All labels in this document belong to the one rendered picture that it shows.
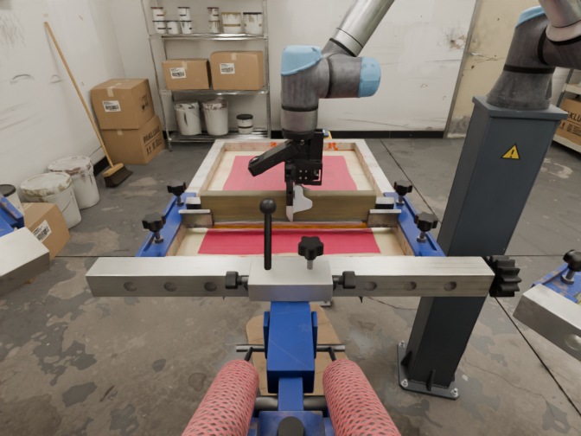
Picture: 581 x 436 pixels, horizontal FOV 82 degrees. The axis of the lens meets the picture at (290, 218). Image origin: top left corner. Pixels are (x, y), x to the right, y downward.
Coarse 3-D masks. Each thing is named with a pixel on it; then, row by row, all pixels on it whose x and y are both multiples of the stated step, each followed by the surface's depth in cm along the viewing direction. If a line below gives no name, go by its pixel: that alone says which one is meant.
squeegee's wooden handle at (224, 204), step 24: (216, 192) 77; (240, 192) 77; (264, 192) 77; (312, 192) 77; (336, 192) 77; (360, 192) 77; (216, 216) 79; (240, 216) 79; (312, 216) 79; (336, 216) 79; (360, 216) 79
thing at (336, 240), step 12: (324, 156) 126; (336, 156) 126; (336, 168) 116; (336, 180) 107; (348, 180) 107; (300, 228) 83; (312, 228) 83; (324, 228) 83; (336, 228) 83; (348, 228) 83; (360, 228) 83; (300, 240) 79; (324, 240) 79; (336, 240) 79; (348, 240) 79; (360, 240) 79; (372, 240) 79; (324, 252) 75; (336, 252) 75; (348, 252) 75; (360, 252) 75; (372, 252) 75
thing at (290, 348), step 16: (272, 304) 50; (288, 304) 50; (304, 304) 50; (272, 320) 47; (288, 320) 47; (304, 320) 47; (272, 336) 45; (288, 336) 45; (304, 336) 45; (272, 352) 43; (288, 352) 43; (304, 352) 43; (272, 368) 41; (288, 368) 41; (304, 368) 41; (272, 384) 42; (304, 384) 42
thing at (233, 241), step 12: (240, 156) 126; (252, 156) 126; (240, 168) 116; (228, 180) 107; (240, 180) 107; (216, 228) 83; (228, 228) 83; (240, 228) 83; (252, 228) 83; (276, 228) 83; (288, 228) 83; (204, 240) 79; (216, 240) 79; (228, 240) 79; (240, 240) 79; (252, 240) 79; (276, 240) 79; (288, 240) 79; (204, 252) 75; (216, 252) 75; (228, 252) 75; (240, 252) 75; (252, 252) 75; (276, 252) 75; (288, 252) 75
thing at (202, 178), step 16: (224, 144) 129; (240, 144) 129; (256, 144) 129; (272, 144) 129; (336, 144) 129; (352, 144) 129; (208, 160) 113; (368, 160) 113; (208, 176) 104; (368, 176) 107; (384, 176) 101; (176, 240) 75; (400, 240) 76; (176, 256) 68; (192, 256) 68; (208, 256) 68; (224, 256) 68; (240, 256) 68; (256, 256) 68; (272, 256) 68; (288, 256) 68; (320, 256) 68; (336, 256) 68; (352, 256) 68; (368, 256) 68; (384, 256) 68; (400, 256) 68
